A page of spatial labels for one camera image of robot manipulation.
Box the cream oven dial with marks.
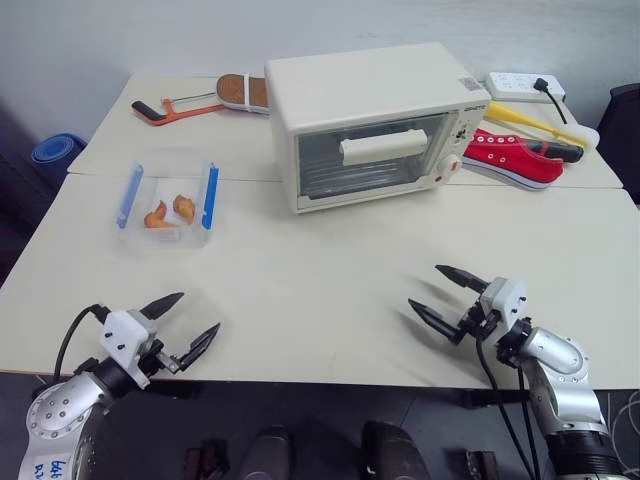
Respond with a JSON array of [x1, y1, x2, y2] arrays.
[[452, 117, 477, 149]]

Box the clear plastic container blue clips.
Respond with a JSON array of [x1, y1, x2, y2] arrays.
[[111, 146, 224, 251]]

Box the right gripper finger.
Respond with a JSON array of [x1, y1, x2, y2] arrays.
[[407, 298, 469, 347], [434, 264, 490, 297]]

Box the cream toaster oven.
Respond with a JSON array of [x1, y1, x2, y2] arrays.
[[263, 42, 493, 216]]

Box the white coiled cable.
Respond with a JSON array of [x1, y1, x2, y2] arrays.
[[608, 388, 640, 454]]

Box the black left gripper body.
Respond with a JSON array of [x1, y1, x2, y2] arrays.
[[137, 338, 175, 377]]

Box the orange croissant piece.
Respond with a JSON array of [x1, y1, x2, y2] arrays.
[[172, 194, 197, 224], [143, 199, 179, 229]]

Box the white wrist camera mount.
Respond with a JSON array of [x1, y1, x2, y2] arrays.
[[96, 309, 152, 389], [478, 276, 528, 334]]

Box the black plug with cable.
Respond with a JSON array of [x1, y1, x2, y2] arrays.
[[533, 77, 572, 126]]

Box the red canvas sneaker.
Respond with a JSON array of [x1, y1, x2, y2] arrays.
[[460, 128, 566, 193]]

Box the glass oven door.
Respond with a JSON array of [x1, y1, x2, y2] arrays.
[[294, 111, 454, 200]]

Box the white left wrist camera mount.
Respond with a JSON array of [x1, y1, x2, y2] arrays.
[[96, 309, 152, 389]]

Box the orange hacksaw with black handle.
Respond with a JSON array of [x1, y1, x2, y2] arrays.
[[131, 89, 227, 128]]

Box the white power strip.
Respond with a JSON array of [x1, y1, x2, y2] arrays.
[[487, 71, 569, 104]]

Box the cream oven door handle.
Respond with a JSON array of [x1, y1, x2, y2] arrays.
[[339, 128, 428, 167]]

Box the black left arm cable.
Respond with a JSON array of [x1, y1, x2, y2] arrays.
[[53, 303, 112, 377]]

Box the yellow and white plastic mallet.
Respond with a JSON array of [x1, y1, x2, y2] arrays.
[[484, 102, 601, 151]]

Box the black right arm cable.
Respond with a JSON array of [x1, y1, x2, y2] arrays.
[[474, 324, 540, 480]]

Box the small brown block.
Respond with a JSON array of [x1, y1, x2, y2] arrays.
[[183, 438, 225, 477], [463, 448, 500, 480]]

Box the blue container clip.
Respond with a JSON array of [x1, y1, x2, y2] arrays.
[[115, 162, 145, 229], [200, 162, 221, 232]]

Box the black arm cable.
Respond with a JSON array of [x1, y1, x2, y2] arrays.
[[53, 303, 112, 377], [474, 324, 540, 480]]

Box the black chair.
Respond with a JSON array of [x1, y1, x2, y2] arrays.
[[596, 82, 640, 207]]

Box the red and black screwdriver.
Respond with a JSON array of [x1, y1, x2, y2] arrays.
[[519, 138, 587, 163]]

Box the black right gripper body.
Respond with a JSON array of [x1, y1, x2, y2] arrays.
[[461, 301, 502, 338]]

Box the dark rounded shape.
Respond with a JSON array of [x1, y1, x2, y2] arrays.
[[361, 420, 427, 480], [238, 424, 294, 480]]

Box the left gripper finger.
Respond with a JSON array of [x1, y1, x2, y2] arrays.
[[167, 322, 222, 374], [139, 292, 186, 321]]

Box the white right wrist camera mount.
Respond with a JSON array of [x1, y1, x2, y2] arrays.
[[478, 276, 528, 334]]

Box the orange croissant piece left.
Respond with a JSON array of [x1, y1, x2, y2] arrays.
[[143, 199, 179, 229]]

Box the orange croissant piece right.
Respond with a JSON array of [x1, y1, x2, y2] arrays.
[[172, 194, 197, 224]]

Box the blue rolled mat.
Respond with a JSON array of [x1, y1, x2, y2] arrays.
[[30, 132, 89, 164]]

